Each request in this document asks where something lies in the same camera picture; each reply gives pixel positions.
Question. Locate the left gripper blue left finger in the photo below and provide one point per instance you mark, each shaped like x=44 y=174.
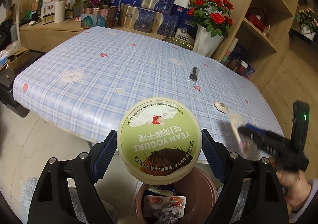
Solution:
x=51 y=201

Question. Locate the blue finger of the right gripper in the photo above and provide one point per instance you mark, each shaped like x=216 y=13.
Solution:
x=256 y=137
x=254 y=128

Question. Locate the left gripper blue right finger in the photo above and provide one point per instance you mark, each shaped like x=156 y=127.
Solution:
x=265 y=202

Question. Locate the colourful candle pack card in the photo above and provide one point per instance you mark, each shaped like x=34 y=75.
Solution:
x=236 y=122

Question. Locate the white cake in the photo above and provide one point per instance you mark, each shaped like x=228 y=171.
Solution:
x=221 y=107

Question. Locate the black plastic fork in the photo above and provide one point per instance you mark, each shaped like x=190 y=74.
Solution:
x=193 y=75

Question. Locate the grey white paper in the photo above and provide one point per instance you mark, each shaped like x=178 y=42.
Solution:
x=168 y=217

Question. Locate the clear floral plastic bag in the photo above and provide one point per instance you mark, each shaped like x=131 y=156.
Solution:
x=153 y=203

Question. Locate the green yogurt lid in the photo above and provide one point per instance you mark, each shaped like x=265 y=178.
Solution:
x=159 y=141

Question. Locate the maroon plastic trash bin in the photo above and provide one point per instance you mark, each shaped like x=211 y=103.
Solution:
x=191 y=199

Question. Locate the person right hand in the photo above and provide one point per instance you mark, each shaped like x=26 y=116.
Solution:
x=298 y=188

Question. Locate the purple small box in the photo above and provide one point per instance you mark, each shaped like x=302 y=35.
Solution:
x=249 y=72

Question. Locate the red paper cup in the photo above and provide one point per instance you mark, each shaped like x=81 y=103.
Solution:
x=241 y=68

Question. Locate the stack of pastel cups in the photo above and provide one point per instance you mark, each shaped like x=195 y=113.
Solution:
x=226 y=57

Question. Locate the white square flower pot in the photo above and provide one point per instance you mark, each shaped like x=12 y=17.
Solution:
x=205 y=44

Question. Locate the red gift basket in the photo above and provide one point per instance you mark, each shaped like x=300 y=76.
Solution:
x=256 y=16

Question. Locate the blue plaid tablecloth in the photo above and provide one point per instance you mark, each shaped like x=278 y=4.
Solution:
x=86 y=85

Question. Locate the red rose bouquet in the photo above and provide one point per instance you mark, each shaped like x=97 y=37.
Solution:
x=213 y=15

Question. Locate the blue gift box lower right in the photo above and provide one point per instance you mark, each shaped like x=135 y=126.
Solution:
x=164 y=24

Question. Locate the blue gift box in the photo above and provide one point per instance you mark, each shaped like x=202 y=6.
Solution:
x=162 y=6
x=164 y=24
x=136 y=18

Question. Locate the wooden shelf unit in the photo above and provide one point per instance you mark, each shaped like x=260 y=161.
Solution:
x=264 y=50

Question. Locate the blue gift box lower left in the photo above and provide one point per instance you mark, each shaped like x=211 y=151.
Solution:
x=136 y=18

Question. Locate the blue gift box top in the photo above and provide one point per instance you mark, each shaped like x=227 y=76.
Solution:
x=162 y=6

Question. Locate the patterned tin planter box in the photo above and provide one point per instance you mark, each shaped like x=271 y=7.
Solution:
x=102 y=16

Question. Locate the white desk fan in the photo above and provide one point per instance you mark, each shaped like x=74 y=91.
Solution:
x=7 y=4

